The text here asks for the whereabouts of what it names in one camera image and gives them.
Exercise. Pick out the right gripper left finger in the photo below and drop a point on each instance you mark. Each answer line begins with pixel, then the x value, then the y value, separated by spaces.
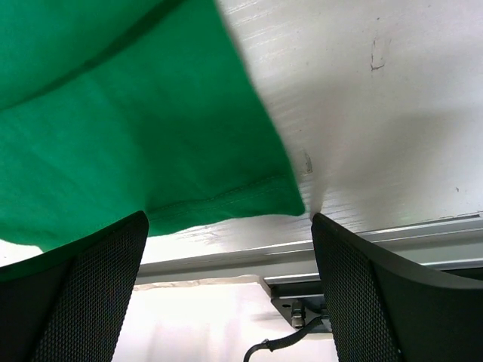
pixel 69 304

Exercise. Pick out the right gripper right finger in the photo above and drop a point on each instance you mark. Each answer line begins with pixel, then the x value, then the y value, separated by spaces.
pixel 383 307

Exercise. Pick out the green t shirt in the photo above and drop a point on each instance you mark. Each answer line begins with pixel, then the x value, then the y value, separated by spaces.
pixel 114 107

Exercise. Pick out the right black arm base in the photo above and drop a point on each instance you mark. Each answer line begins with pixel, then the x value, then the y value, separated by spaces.
pixel 308 314

